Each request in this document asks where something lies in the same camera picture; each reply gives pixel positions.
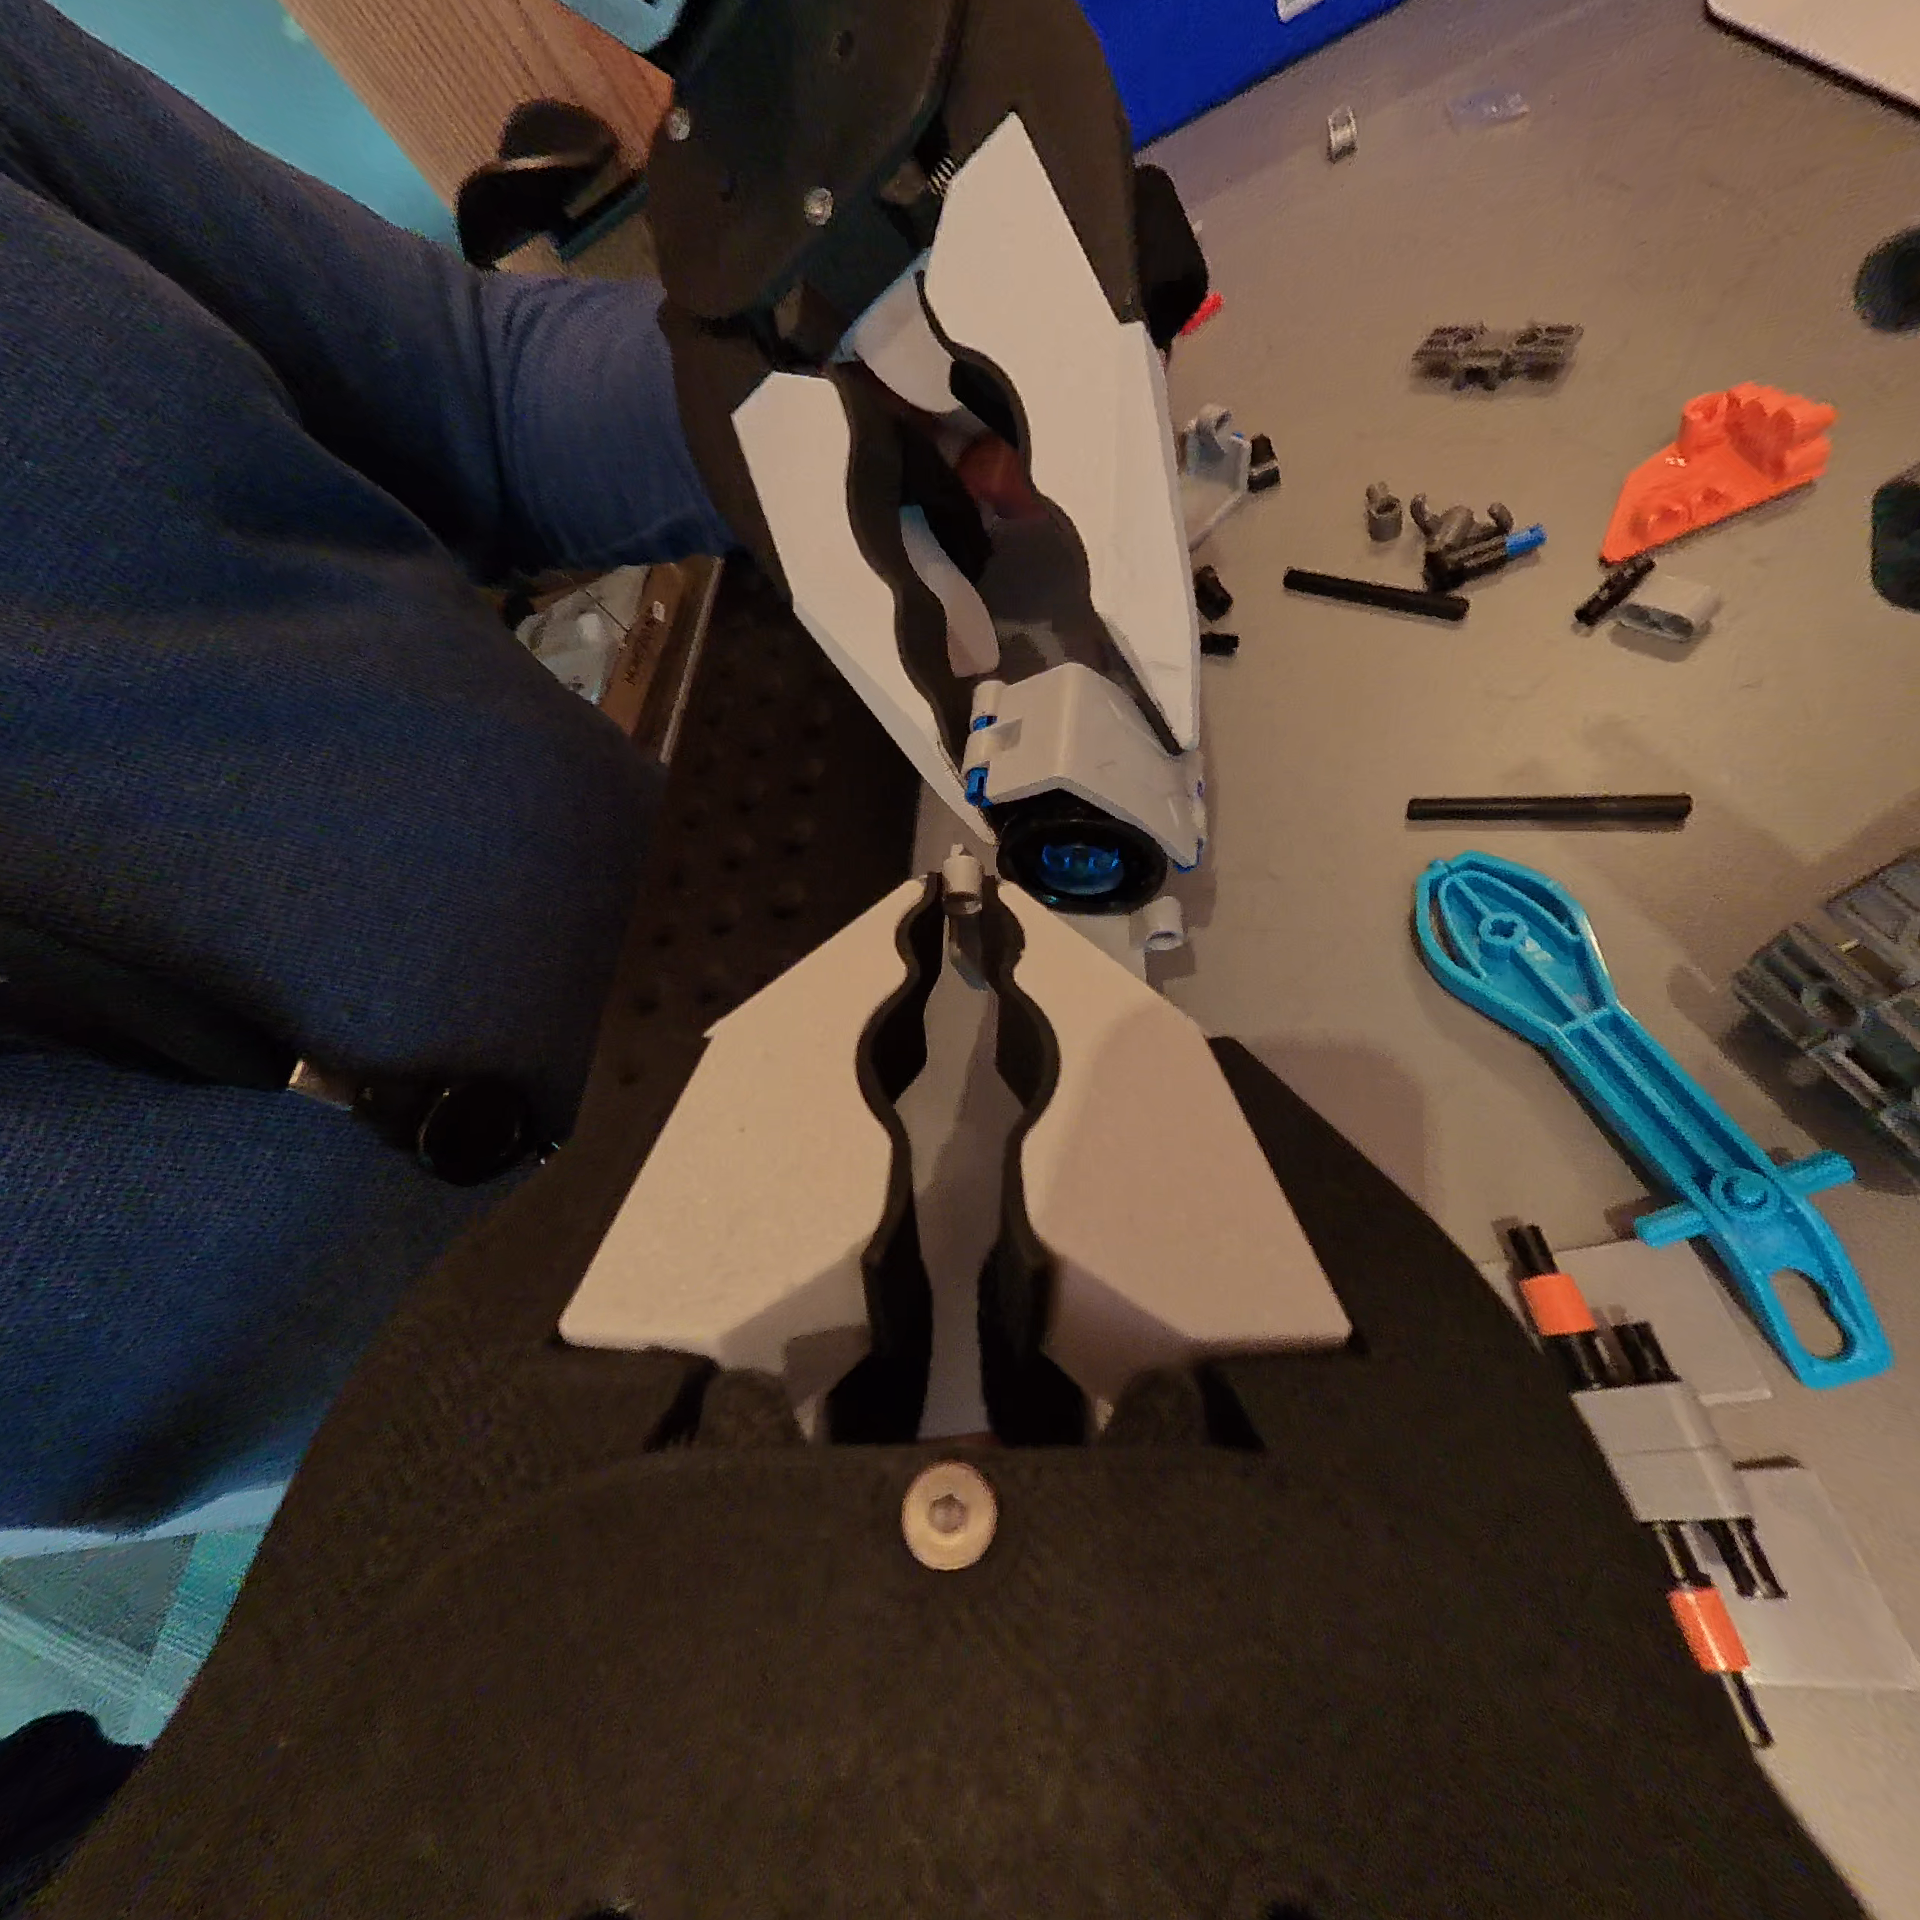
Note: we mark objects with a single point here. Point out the tracked toy robot vehicle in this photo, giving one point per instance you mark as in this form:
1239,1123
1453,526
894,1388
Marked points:
1845,991

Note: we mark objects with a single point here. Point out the dark grey beam connector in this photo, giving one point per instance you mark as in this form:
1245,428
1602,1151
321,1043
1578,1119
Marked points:
1501,351

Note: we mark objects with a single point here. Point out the black toy wheel assembly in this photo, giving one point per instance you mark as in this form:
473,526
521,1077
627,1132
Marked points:
1079,870

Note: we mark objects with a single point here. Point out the black badge reel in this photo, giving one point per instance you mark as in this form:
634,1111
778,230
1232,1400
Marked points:
466,1124

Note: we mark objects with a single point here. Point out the small dark grey bush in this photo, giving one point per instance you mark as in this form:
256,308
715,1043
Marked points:
1383,515

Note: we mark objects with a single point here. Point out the person's left forearm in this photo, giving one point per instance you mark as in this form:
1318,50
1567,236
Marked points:
585,406

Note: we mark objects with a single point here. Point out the black angle connector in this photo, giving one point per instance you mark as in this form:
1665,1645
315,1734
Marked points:
1212,593

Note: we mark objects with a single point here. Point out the small grey pin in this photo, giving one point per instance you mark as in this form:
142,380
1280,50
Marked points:
965,890

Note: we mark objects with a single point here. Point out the black wheel brick assembly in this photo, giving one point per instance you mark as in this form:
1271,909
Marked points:
1097,737

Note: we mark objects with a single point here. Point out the small grey connector block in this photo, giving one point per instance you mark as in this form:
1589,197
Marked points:
1667,616

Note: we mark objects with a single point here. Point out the grey axle connector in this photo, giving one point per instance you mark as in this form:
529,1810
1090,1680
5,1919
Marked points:
1453,526

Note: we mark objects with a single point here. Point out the person's left hand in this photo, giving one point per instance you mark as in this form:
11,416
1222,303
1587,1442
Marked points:
990,468

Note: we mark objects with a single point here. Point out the orange plastic panel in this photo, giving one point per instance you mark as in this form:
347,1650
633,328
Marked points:
1711,473

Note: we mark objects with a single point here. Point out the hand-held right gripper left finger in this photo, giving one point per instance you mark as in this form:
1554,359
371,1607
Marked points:
720,1200

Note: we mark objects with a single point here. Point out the grey bracket with orange bushes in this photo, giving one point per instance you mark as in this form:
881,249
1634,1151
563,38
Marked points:
1667,1455

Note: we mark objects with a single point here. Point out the black axle rod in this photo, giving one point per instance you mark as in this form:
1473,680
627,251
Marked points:
1371,598
1546,812

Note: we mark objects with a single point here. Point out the black perforated board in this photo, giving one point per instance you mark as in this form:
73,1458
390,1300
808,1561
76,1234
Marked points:
767,781

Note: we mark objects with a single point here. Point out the black pin connector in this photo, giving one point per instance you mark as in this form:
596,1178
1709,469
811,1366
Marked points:
1613,589

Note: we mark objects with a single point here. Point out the black elbow connector blue pin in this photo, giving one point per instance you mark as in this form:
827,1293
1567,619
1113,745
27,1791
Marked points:
1477,559

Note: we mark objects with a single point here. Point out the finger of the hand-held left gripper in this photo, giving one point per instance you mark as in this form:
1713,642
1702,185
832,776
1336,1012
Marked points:
795,509
1097,420

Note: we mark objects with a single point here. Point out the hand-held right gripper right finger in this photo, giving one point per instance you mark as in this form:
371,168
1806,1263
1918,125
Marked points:
1185,1200

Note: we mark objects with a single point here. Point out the blue brick separator tool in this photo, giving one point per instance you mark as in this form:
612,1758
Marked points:
1651,1111

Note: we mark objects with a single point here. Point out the white book stand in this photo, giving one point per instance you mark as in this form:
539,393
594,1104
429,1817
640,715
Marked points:
1845,31

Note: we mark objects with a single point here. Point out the blue storage bin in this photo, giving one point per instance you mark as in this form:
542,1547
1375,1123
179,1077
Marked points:
1199,45

